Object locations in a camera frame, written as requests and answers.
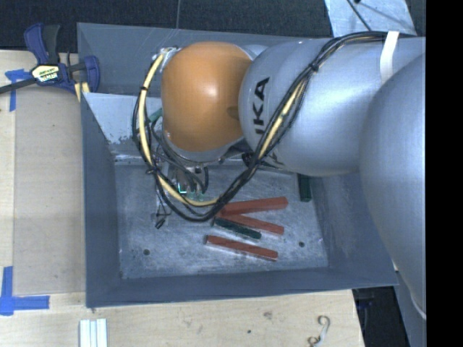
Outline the grey metal bin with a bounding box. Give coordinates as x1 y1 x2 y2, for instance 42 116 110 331
76 22 400 309

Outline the dark green flat block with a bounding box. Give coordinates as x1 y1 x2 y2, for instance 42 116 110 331
211 216 263 241
297 173 313 203

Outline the red-brown flat block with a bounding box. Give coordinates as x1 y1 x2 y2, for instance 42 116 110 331
231 213 286 236
219 196 290 218
203 234 280 262

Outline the pale wood flat board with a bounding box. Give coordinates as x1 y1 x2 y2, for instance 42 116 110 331
12 84 88 296

